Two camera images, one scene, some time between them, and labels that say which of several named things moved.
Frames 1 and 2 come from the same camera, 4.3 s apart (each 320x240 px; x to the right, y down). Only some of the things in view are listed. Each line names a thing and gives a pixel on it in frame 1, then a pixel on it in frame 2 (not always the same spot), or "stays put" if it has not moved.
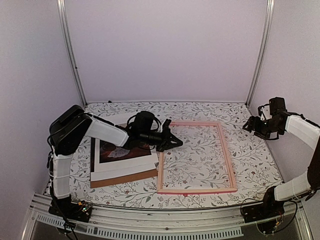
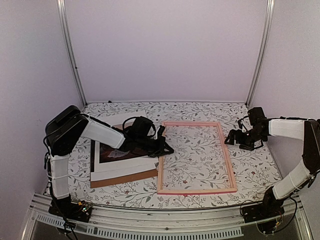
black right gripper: x=255 y=120 -> x=239 y=141
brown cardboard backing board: x=112 y=181 stays put
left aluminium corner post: x=61 y=5 stays put
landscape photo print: x=109 y=152 stays put
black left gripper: x=167 y=138 -> x=162 y=145
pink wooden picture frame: x=162 y=189 stays put
